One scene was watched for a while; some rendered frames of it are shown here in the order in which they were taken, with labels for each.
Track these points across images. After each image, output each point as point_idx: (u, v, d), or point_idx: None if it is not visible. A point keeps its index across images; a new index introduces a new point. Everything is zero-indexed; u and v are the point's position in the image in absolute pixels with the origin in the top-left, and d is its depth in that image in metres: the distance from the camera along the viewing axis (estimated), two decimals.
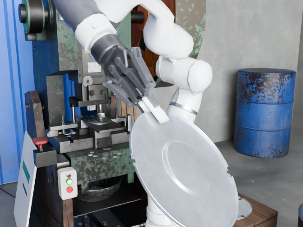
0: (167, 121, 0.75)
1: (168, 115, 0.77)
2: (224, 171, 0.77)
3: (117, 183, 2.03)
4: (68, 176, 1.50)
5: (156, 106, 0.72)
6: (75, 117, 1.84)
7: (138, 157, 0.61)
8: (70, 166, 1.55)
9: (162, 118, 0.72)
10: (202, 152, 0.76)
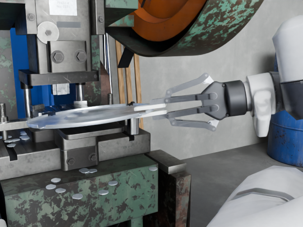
0: (134, 114, 0.72)
1: None
2: None
3: (112, 226, 1.14)
4: None
5: (151, 101, 0.74)
6: (30, 107, 0.96)
7: (128, 106, 0.87)
8: None
9: (138, 106, 0.75)
10: (84, 120, 0.69)
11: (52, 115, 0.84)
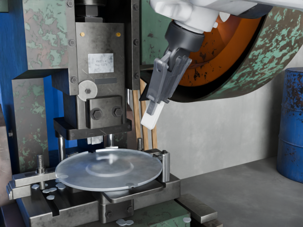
0: (130, 182, 0.82)
1: (130, 186, 0.80)
2: (63, 176, 0.86)
3: None
4: None
5: (158, 112, 0.75)
6: (66, 156, 0.99)
7: (151, 160, 0.97)
8: None
9: (152, 124, 0.76)
10: (89, 178, 0.85)
11: (91, 153, 1.03)
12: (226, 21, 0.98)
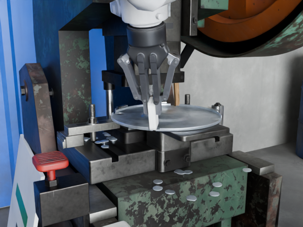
0: (210, 117, 0.86)
1: (218, 119, 0.85)
2: None
3: None
4: None
5: (158, 114, 0.73)
6: (116, 108, 0.95)
7: (176, 106, 1.00)
8: (121, 221, 0.66)
9: (156, 125, 0.74)
10: (178, 123, 0.80)
11: None
12: None
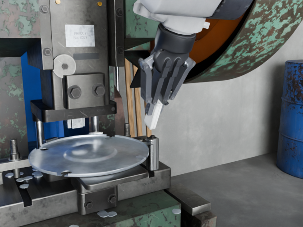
0: (104, 139, 0.94)
1: (110, 137, 0.95)
2: (140, 156, 0.80)
3: None
4: None
5: (159, 113, 0.74)
6: (43, 142, 0.89)
7: None
8: None
9: (154, 124, 0.75)
10: (124, 149, 0.85)
11: None
12: None
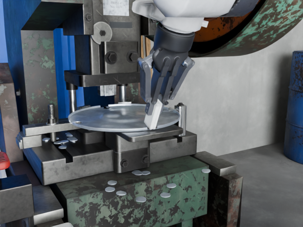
0: (105, 108, 0.97)
1: None
2: (166, 111, 0.94)
3: None
4: None
5: (159, 113, 0.74)
6: (77, 108, 0.95)
7: None
8: (65, 223, 0.66)
9: (154, 124, 0.75)
10: (141, 110, 0.95)
11: None
12: None
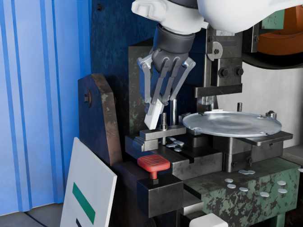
0: (201, 128, 0.94)
1: None
2: None
3: None
4: None
5: (160, 113, 0.74)
6: (182, 115, 1.08)
7: None
8: (210, 213, 0.79)
9: (154, 124, 0.75)
10: (203, 120, 1.04)
11: None
12: None
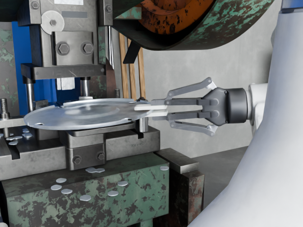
0: (45, 123, 0.68)
1: None
2: None
3: None
4: None
5: (152, 101, 0.74)
6: (33, 103, 0.90)
7: None
8: None
9: (139, 105, 0.74)
10: (57, 112, 0.78)
11: None
12: None
